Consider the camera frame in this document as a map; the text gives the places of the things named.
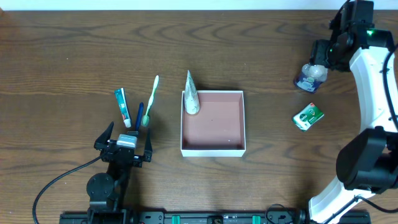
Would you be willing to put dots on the white box with pink interior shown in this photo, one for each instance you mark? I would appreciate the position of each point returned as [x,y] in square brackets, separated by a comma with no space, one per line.
[218,129]

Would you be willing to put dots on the green white toothbrush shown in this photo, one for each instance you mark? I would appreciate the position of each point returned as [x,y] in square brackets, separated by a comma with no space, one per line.
[146,118]

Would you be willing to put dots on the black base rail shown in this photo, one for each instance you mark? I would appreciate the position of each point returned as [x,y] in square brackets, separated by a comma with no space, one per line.
[272,216]

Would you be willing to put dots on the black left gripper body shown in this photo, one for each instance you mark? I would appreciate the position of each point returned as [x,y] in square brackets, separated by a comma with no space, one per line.
[121,153]

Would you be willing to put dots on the blue disposable razor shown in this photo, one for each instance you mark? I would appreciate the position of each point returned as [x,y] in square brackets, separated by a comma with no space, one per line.
[138,117]

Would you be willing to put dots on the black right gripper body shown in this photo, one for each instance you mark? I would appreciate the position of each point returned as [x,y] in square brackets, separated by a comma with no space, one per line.
[319,54]

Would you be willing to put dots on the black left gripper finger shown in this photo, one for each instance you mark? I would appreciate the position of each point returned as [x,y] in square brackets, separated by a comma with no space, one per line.
[101,142]
[148,148]

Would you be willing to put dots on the white conditioner tube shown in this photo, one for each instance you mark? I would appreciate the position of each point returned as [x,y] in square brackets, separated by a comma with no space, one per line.
[191,99]

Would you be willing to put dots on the green toothpaste tube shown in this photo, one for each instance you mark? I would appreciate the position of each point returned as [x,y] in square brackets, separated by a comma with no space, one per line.
[122,103]

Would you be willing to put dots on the green soap packet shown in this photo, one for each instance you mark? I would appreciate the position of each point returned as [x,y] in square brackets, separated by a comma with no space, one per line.
[305,119]

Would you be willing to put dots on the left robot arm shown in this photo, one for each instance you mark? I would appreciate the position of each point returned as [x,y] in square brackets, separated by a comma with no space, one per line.
[107,189]

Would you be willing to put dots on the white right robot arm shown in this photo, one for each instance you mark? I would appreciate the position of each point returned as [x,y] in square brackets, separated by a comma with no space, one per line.
[367,165]

